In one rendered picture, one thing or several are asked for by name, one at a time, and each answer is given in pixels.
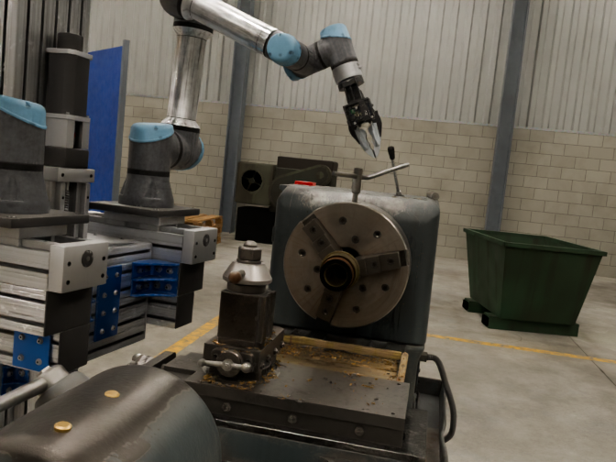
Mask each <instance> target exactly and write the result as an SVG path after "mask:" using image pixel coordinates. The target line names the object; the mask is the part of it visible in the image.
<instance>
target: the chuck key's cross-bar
mask: <svg viewBox="0 0 616 462"><path fill-rule="evenodd" d="M409 166H410V164H409V163H404V164H402V165H399V166H396V167H393V168H390V169H386V170H382V171H379V172H376V173H373V174H370V175H362V180H371V179H374V178H377V177H379V176H382V175H385V174H388V173H391V172H394V171H398V170H401V169H404V168H407V167H409ZM332 175H333V176H337V177H345V178H352V179H356V178H357V177H358V176H357V175H356V174H354V173H347V172H340V171H333V172H332Z"/></svg>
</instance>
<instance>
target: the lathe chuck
mask: <svg viewBox="0 0 616 462"><path fill-rule="evenodd" d="M312 214H315V216H316V217H317V218H318V220H319V221H320V222H321V223H322V225H323V226H324V227H325V229H326V230H327V231H328V233H329V234H330V235H331V236H332V238H333V239H334V240H335V242H336V243H337V244H338V246H340V247H341V248H352V249H354V250H355V251H356V252H357V253H358V254H359V255H360V256H365V255H372V254H379V253H386V252H392V251H400V250H405V252H406V258H407V266H401V268H400V269H390V270H383V271H382V272H377V273H370V274H368V275H363V276H359V277H358V279H357V282H356V283H355V284H354V285H353V286H352V287H351V288H349V289H347V290H344V291H343V293H342V296H341V298H340V301H339V303H338V305H337V307H336V310H335V314H334V316H333V319H332V321H331V324H330V326H333V327H338V328H357V327H362V326H365V325H370V324H373V323H375V322H377V321H378V320H379V319H381V318H383V317H384V316H385V315H387V314H388V313H389V312H390V311H391V310H392V309H393V308H394V307H395V306H396V304H397V303H398V302H399V300H400V299H401V297H402V295H403V293H404V291H405V288H406V285H407V282H408V279H409V276H410V271H411V253H410V249H409V245H408V242H407V240H406V237H405V235H404V233H403V232H402V230H401V228H400V227H399V226H398V224H397V223H396V222H395V221H394V220H393V219H392V218H391V217H390V216H389V215H388V214H386V213H385V212H383V211H382V210H380V209H379V208H377V207H375V206H373V205H370V204H368V203H362V202H357V203H353V202H352V201H346V202H339V203H330V204H327V205H324V206H322V207H319V208H317V209H315V210H313V212H312V213H310V214H309V215H308V216H306V217H305V218H304V219H303V220H302V221H300V222H299V224H298V225H297V226H296V227H295V228H294V229H293V231H292V232H291V235H290V237H289V239H288V242H287V244H286V248H285V251H284V257H283V270H284V277H285V280H286V283H287V286H288V289H289V291H290V293H291V296H292V297H293V299H294V301H296V302H297V304H298V305H299V306H300V307H301V308H302V309H303V310H304V311H305V312H306V313H307V314H309V315H310V316H311V317H312V318H313V319H316V317H317V316H315V315H316V312H317V310H318V307H319V305H320V302H321V298H322V296H323V293H324V288H325V286H324V285H323V283H322V282H321V280H320V267H321V263H322V260H321V258H320V257H319V256H318V254H319V253H318V251H317V250H316V249H315V247H314V246H313V245H312V243H313V241H312V240H311V239H310V238H309V237H308V236H307V235H306V233H305V232H304V231H303V227H304V225H303V221H304V220H306V219H307V218H308V217H309V216H311V215H312Z"/></svg>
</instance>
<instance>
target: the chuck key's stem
mask: <svg viewBox="0 0 616 462"><path fill-rule="evenodd" d="M362 172H363V169H360V168H354V174H356V175H357V178H356V179H353V182H352V190H351V192H352V193H353V196H352V202H353V203H357V202H358V194H359V193H360V187H361V180H362Z"/></svg>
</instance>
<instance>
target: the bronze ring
mask: <svg viewBox="0 0 616 462"><path fill-rule="evenodd" d="M334 264H337V265H340V266H342V267H343V268H344V269H345V270H346V278H345V279H339V278H337V277H336V276H335V275H334V274H333V273H332V270H331V267H332V265H334ZM358 277H359V265H358V262H357V260H356V259H355V258H354V257H353V256H352V255H351V254H349V253H347V252H345V251H335V252H332V253H330V254H328V255H327V256H326V257H325V258H324V259H323V261H322V263H321V267H320V280H321V283H322V284H323V285H324V286H325V287H326V289H328V290H330V291H333V292H341V291H344V290H347V289H349V288H351V287H352V286H353V285H354V284H355V283H356V282H357V280H358Z"/></svg>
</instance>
